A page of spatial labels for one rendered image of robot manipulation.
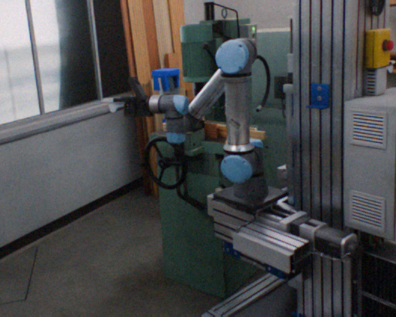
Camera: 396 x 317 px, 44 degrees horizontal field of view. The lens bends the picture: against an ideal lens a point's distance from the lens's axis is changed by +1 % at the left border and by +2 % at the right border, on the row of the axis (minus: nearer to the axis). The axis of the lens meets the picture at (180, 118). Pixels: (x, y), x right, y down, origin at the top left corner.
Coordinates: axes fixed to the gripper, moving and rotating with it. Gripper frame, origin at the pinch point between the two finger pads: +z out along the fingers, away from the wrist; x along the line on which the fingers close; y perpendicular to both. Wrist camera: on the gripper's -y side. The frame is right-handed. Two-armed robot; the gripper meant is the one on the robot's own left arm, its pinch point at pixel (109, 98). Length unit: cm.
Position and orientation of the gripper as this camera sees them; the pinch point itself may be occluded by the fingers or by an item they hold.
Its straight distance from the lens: 205.8
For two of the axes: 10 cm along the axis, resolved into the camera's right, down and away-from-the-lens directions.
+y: 0.1, 10.0, 0.9
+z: -9.2, -0.3, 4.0
